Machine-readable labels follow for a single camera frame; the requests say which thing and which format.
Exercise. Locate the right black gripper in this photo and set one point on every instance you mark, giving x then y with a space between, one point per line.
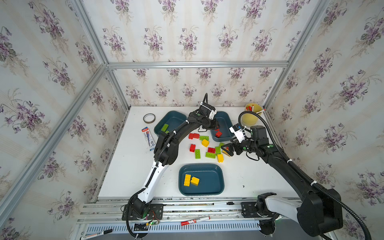
234 145

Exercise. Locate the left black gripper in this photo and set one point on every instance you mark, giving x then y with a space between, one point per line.
212 123

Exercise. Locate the red lego brick back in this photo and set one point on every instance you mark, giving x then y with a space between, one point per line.
194 136

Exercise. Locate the small yellow lego brick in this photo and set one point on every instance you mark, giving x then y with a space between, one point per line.
194 181

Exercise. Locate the long green lego brick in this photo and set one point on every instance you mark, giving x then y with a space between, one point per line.
164 128

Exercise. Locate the long yellow lego brick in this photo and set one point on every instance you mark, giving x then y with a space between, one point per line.
187 180

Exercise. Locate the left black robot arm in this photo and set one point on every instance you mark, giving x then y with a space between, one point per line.
166 152

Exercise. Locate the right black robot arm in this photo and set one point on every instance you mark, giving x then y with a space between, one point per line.
319 210

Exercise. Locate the green lego brick middle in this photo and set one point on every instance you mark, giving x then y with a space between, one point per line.
217 150

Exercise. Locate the yellow lego brick front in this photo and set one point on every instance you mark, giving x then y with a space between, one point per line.
220 158

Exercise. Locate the teal bin back right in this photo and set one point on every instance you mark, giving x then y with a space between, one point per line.
225 123

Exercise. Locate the teal bin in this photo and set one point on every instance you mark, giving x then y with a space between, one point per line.
225 123
211 180
169 122

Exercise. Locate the red flat lego brick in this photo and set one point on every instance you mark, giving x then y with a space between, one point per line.
212 150

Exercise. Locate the green lego brick back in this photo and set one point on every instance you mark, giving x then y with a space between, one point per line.
204 138

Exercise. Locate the green lego brick under red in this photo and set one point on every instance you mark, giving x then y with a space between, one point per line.
210 155

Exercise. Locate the yellow lego brick centre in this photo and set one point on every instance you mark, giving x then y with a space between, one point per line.
205 143

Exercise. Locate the green lego brick upright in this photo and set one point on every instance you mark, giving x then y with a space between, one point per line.
197 154

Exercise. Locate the yellow pen cup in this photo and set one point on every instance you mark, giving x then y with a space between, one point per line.
248 119

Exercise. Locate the teal bin front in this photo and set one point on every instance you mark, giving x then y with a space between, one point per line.
211 180

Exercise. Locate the teal bin back left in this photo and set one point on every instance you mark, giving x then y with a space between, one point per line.
169 122

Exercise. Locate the brown tape roll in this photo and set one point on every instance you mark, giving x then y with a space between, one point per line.
149 118

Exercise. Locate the marker pen box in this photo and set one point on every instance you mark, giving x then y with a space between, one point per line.
149 138

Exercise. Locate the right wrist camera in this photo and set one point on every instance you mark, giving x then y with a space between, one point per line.
240 132

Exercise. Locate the red marker on rail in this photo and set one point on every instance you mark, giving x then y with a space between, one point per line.
201 219

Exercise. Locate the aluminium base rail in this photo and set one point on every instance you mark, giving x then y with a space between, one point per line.
167 214

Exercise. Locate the black marker on rail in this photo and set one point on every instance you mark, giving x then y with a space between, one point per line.
88 237

